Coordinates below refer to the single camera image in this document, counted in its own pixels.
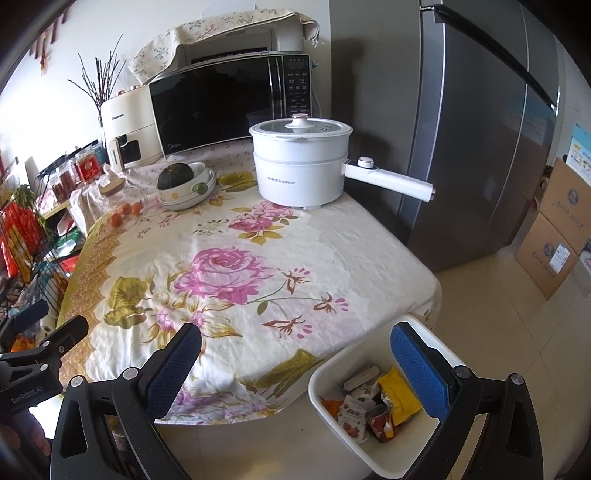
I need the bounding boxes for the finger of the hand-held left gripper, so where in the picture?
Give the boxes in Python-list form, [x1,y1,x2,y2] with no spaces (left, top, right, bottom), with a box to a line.
[0,315,89,374]
[0,299,49,344]

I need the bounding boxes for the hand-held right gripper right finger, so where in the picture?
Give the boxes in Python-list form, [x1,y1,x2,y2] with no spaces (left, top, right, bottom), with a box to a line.
[390,322,546,480]

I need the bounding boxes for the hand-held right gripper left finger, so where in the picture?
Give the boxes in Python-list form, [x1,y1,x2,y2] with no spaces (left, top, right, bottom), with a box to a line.
[50,322,203,480]

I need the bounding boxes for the yellow packet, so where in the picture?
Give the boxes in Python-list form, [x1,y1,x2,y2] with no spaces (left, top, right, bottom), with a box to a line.
[379,367,422,425]

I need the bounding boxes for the crushed red can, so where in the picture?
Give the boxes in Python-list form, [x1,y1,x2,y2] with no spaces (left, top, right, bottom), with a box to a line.
[367,401,398,443]

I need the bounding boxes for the white wrapper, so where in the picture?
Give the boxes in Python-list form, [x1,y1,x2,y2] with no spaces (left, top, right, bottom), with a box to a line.
[336,394,370,445]

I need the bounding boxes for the white plastic bin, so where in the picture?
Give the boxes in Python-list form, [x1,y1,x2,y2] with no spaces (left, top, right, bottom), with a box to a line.
[308,314,458,480]

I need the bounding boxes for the red packets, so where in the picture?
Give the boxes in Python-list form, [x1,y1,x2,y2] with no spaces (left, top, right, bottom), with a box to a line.
[0,203,44,278]

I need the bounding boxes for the row of spice jars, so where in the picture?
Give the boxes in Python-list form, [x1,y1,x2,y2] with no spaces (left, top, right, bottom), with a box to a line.
[51,168,77,199]

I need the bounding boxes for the floral tablecloth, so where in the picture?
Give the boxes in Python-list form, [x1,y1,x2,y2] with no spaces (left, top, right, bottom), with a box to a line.
[55,138,439,423]

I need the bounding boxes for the glass jar wooden lid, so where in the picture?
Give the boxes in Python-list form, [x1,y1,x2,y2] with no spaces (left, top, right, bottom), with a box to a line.
[98,166,148,217]

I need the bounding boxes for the red label jar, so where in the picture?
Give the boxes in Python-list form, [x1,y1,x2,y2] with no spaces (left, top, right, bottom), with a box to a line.
[74,154,100,183]

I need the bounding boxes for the cardboard box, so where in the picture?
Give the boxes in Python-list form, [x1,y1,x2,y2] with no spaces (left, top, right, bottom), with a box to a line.
[538,158,591,247]
[516,213,580,301]

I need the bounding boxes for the white bowl with green squash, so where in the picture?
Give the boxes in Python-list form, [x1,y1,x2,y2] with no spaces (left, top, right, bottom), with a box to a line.
[159,168,217,212]

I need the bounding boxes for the green pumpkin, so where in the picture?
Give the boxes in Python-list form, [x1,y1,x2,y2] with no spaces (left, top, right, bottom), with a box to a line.
[157,163,195,191]

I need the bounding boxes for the white ceramic bowl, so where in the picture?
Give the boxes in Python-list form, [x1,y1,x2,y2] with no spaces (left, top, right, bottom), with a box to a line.
[159,161,208,197]

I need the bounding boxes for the cream air fryer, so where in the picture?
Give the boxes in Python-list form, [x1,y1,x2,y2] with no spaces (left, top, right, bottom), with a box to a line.
[100,85,164,171]

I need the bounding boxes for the white electric pot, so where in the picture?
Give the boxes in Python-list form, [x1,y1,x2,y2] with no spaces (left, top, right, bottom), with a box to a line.
[249,115,437,210]

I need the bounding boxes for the grey refrigerator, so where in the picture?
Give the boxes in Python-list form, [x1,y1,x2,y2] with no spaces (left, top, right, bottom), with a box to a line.
[330,0,561,273]

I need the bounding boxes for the dried branches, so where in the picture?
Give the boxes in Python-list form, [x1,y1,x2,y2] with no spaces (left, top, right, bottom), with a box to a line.
[67,34,125,125]

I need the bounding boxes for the black microwave oven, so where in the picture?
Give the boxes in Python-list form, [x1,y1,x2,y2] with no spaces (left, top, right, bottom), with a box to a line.
[148,54,312,158]

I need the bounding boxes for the blue white paper box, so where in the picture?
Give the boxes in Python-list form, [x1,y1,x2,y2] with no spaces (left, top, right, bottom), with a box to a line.
[566,122,591,185]

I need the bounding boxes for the red hanging decoration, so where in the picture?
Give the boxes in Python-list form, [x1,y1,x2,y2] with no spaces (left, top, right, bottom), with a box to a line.
[30,0,70,75]

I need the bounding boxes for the floral cloth cover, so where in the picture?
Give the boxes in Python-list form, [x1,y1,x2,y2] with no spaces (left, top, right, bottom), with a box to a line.
[127,14,321,79]

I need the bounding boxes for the black wire rack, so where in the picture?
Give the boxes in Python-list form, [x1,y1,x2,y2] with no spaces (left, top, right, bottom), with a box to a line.
[0,148,100,324]

